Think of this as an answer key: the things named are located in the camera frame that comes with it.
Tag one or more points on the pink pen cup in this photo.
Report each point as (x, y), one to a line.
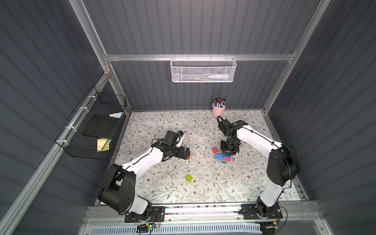
(218, 111)

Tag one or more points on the aluminium front rail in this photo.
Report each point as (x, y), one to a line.
(206, 213)

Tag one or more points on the white wire wall basket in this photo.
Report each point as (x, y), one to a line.
(197, 69)

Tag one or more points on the lime green square lego brick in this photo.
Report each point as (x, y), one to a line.
(189, 178)

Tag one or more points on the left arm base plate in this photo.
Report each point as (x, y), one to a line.
(152, 214)

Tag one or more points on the black notebook in basket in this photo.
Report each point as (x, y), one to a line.
(100, 127)

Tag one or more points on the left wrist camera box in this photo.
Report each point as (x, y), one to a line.
(173, 139)

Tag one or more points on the black wire wall basket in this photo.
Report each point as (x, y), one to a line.
(71, 139)

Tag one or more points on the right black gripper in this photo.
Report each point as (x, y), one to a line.
(229, 148)

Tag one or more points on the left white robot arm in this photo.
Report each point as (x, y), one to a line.
(117, 190)

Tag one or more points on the white tube in basket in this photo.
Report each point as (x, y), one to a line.
(218, 76)

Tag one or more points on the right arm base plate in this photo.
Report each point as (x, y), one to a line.
(260, 211)

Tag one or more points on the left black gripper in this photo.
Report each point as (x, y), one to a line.
(184, 152)

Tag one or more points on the markers in cup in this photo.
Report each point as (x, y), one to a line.
(219, 103)

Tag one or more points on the light blue long lego brick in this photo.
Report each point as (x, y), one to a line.
(218, 156)

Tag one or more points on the yellow sticky note pad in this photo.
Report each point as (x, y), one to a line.
(103, 145)

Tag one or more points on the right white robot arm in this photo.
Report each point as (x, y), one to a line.
(282, 166)

